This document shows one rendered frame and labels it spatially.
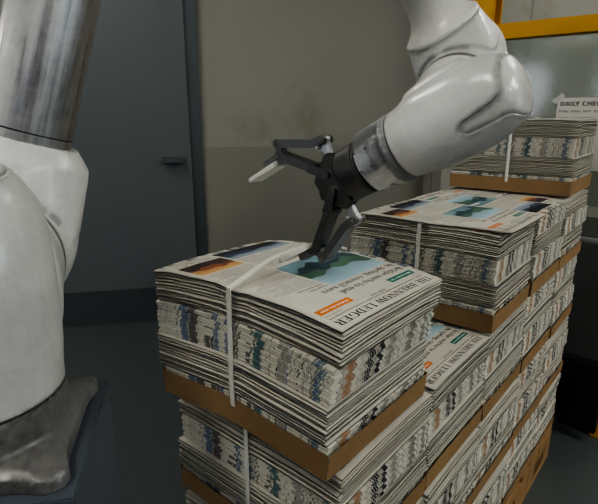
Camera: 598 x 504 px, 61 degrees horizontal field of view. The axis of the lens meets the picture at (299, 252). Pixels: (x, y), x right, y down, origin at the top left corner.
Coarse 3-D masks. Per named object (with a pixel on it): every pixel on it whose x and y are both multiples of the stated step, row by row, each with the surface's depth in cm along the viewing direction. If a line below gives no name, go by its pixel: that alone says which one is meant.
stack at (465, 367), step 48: (432, 336) 112; (480, 336) 112; (528, 336) 141; (432, 384) 93; (480, 384) 114; (528, 384) 152; (192, 432) 93; (240, 432) 83; (384, 432) 79; (432, 432) 96; (480, 432) 119; (528, 432) 162; (240, 480) 85; (288, 480) 78; (336, 480) 70; (384, 480) 80; (480, 480) 128
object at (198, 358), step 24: (192, 264) 85; (216, 264) 84; (240, 264) 84; (168, 288) 83; (192, 288) 79; (216, 288) 75; (168, 312) 84; (192, 312) 80; (216, 312) 76; (168, 336) 85; (192, 336) 81; (216, 336) 77; (168, 360) 86; (192, 360) 82; (216, 360) 77; (216, 384) 79
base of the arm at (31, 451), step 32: (64, 384) 50; (96, 384) 58; (32, 416) 45; (64, 416) 49; (0, 448) 43; (32, 448) 45; (64, 448) 46; (0, 480) 42; (32, 480) 42; (64, 480) 43
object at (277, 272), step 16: (336, 256) 88; (256, 272) 79; (272, 272) 79; (288, 272) 80; (304, 272) 80; (224, 288) 74; (240, 288) 73; (256, 288) 72; (224, 304) 74; (240, 304) 72; (224, 320) 75; (240, 320) 73; (224, 336) 76; (240, 336) 73; (224, 352) 76; (240, 352) 74; (224, 368) 77; (240, 368) 74; (224, 384) 78; (240, 384) 75; (240, 400) 77
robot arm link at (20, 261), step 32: (0, 192) 42; (32, 192) 47; (0, 224) 41; (32, 224) 44; (0, 256) 41; (32, 256) 43; (0, 288) 41; (32, 288) 43; (0, 320) 41; (32, 320) 44; (0, 352) 41; (32, 352) 44; (0, 384) 42; (32, 384) 44; (0, 416) 43
